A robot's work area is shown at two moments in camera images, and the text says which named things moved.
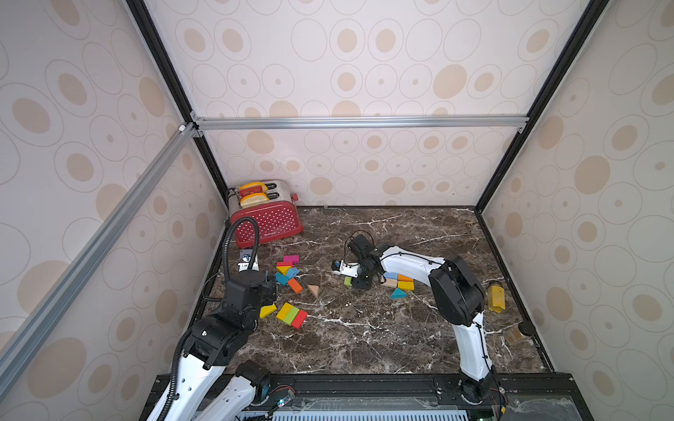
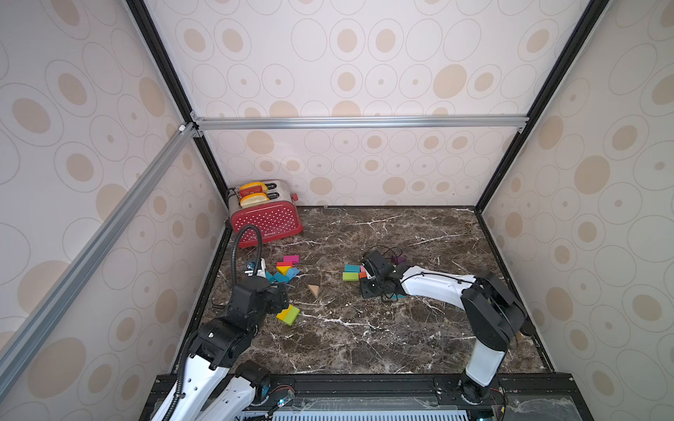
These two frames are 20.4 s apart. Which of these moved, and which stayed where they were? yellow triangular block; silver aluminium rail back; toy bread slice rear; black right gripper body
Moved: black right gripper body
Stayed: toy bread slice rear; silver aluminium rail back; yellow triangular block
